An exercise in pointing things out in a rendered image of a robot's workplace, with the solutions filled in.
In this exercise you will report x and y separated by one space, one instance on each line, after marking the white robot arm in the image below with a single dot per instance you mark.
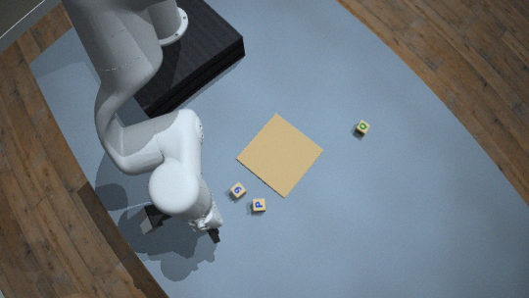
120 38

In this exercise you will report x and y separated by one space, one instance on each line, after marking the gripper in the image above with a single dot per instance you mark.
212 222

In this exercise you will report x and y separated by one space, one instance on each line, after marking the tan flat mat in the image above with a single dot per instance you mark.
279 155

